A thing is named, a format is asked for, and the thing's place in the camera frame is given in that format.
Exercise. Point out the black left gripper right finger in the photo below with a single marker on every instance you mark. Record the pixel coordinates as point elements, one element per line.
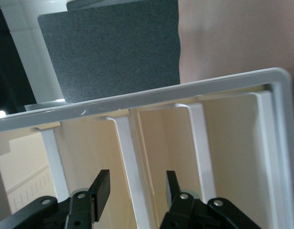
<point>185,210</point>

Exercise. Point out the cream plastic drawer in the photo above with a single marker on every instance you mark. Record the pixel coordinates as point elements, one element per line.
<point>23,152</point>

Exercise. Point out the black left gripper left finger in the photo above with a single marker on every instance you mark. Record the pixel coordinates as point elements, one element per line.
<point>80,207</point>

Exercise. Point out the white drawer cabinet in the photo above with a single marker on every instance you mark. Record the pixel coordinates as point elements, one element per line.
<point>185,90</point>

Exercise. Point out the dark grey floor mat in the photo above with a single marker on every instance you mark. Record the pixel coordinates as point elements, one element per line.
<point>113,52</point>

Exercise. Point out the brown table cover sheet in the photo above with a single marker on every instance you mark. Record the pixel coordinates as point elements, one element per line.
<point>233,35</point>

